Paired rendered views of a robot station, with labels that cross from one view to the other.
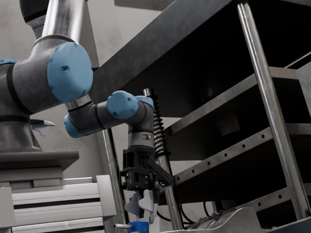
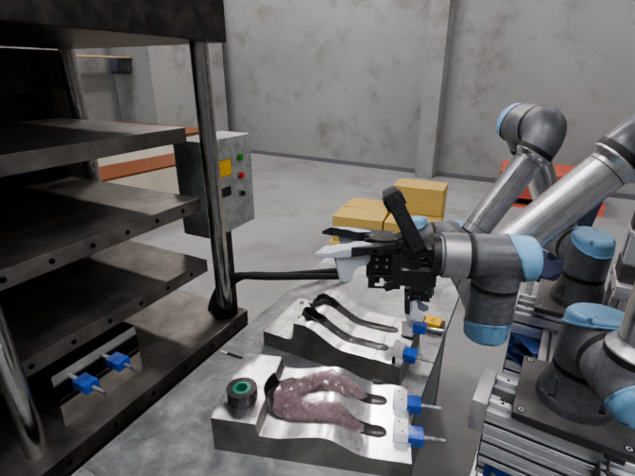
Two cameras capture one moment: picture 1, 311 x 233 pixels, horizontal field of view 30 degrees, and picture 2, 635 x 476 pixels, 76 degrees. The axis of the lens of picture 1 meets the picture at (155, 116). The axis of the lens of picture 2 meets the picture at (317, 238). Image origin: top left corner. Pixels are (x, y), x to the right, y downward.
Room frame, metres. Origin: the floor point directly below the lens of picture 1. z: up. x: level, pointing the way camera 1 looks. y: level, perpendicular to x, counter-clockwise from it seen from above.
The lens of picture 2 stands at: (2.38, 1.02, 1.71)
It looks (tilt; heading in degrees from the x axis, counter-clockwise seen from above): 22 degrees down; 246
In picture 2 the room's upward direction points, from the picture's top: straight up
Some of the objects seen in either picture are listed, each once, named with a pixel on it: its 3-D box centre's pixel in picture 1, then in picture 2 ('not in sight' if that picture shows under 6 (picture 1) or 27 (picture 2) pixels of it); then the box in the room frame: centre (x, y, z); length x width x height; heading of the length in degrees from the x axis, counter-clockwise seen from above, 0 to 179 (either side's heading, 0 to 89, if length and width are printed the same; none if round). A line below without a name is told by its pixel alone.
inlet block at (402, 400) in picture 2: not in sight; (417, 404); (1.78, 0.34, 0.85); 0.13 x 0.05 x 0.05; 146
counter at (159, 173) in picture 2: not in sight; (140, 195); (2.45, -4.19, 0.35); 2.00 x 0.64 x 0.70; 33
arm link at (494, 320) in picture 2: not in sight; (486, 305); (1.86, 0.58, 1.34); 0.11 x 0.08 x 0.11; 61
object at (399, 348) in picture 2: not in sight; (413, 356); (1.69, 0.19, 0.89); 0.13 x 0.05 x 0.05; 129
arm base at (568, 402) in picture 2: not in sight; (578, 381); (1.57, 0.61, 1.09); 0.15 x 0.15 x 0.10
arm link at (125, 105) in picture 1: (121, 109); (448, 233); (1.52, 0.09, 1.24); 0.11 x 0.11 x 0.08; 72
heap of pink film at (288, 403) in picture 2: not in sight; (318, 395); (2.03, 0.23, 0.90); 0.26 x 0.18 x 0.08; 146
